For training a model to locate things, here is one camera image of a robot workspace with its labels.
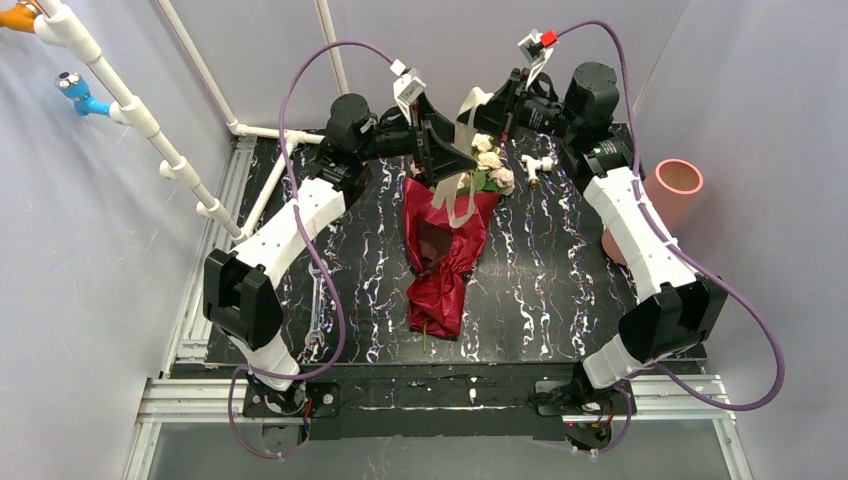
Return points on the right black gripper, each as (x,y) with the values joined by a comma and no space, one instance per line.
(518,103)

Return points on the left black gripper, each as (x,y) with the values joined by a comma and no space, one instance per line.
(424,132)

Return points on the red flower bouquet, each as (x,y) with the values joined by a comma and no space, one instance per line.
(441,256)

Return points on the cream ribbon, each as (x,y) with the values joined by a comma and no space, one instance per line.
(446,190)

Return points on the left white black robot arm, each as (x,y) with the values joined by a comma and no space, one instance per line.
(240,285)

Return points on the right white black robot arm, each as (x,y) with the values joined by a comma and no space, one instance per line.
(677,306)

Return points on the pink cylindrical vase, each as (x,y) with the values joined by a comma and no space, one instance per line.
(672,187)

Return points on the white pipe tee fitting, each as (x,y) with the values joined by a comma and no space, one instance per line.
(534,166)

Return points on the blue pipe fitting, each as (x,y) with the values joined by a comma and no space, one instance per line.
(74,87)

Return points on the orange pipe fitting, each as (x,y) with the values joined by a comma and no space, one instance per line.
(21,17)

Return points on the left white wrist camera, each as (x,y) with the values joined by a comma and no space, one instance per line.
(406,88)

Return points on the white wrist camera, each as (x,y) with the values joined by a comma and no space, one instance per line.
(406,88)
(537,48)

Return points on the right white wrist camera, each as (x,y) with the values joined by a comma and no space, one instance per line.
(537,48)

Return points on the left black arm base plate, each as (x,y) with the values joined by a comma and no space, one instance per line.
(302,399)

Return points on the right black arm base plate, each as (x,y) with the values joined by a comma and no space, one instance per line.
(562,398)

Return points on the aluminium rail frame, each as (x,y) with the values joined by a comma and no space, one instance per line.
(541,296)

